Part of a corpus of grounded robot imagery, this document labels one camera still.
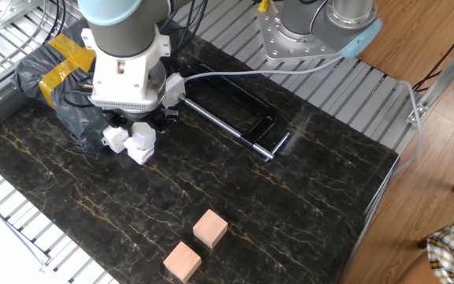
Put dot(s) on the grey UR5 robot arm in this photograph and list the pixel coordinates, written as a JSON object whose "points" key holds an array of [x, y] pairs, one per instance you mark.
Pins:
{"points": [[128, 59]]}

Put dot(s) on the black wrapped package yellow tape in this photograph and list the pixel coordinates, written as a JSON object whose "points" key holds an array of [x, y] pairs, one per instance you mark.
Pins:
{"points": [[69, 114]]}

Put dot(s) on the light wooden cube block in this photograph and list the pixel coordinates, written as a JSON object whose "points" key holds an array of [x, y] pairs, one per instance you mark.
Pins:
{"points": [[210, 229], [181, 262]]}

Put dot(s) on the yellow plastic piece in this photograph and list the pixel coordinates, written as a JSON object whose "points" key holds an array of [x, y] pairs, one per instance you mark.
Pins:
{"points": [[263, 5]]}

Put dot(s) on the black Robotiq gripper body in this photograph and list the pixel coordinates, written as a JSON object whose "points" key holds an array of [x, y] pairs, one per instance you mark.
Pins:
{"points": [[136, 116]]}

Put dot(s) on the plaid cloth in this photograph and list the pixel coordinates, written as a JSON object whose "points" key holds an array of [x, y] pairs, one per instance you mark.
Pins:
{"points": [[453, 248]]}

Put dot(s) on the aluminium frame beam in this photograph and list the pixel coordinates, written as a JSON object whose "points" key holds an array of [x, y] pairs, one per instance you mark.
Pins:
{"points": [[447, 75]]}

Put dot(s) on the white power strip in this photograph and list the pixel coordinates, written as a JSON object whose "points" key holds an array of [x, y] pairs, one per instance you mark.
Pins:
{"points": [[173, 88]]}

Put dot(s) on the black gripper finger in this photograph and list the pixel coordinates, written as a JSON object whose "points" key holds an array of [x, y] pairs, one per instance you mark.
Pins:
{"points": [[118, 120], [168, 116]]}

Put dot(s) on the black C-clamp steel screw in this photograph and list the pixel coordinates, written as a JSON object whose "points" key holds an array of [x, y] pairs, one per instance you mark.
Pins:
{"points": [[264, 128]]}

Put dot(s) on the white plug-in bulb holder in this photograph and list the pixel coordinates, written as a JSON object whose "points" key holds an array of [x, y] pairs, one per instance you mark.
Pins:
{"points": [[138, 154]]}

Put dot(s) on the silver robot mounting plate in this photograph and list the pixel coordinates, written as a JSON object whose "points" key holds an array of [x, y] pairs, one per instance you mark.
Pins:
{"points": [[290, 43]]}

